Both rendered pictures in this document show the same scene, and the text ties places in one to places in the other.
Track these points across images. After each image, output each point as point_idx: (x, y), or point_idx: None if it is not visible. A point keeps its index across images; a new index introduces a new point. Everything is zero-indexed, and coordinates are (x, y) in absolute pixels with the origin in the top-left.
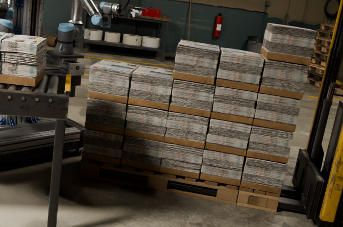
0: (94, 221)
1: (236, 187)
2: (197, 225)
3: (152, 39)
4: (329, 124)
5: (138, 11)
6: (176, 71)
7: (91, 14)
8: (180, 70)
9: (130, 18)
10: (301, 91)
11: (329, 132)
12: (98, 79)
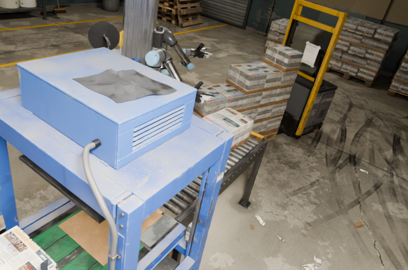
0: (243, 185)
1: (263, 135)
2: (269, 162)
3: None
4: (212, 59)
5: (212, 54)
6: (248, 90)
7: (187, 62)
8: (250, 89)
9: (203, 57)
10: (293, 82)
11: (221, 67)
12: (212, 108)
